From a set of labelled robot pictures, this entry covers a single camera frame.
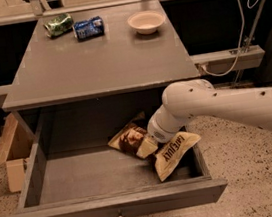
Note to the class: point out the grey cabinet counter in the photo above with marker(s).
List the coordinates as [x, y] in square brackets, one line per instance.
[65, 87]

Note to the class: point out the brown chip bag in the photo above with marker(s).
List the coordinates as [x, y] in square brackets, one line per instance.
[168, 155]

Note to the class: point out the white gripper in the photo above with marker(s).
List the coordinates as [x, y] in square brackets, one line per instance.
[159, 133]

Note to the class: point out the green soda can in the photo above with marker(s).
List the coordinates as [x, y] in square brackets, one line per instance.
[58, 25]

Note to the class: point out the cardboard box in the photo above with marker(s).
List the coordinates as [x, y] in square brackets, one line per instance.
[15, 148]

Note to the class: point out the white bowl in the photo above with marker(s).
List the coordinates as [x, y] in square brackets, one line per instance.
[146, 22]

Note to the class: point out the blue soda can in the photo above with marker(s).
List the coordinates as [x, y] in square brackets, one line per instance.
[89, 28]

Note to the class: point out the open grey top drawer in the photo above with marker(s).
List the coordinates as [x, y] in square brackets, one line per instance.
[87, 178]

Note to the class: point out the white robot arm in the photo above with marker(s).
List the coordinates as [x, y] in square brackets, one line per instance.
[184, 101]

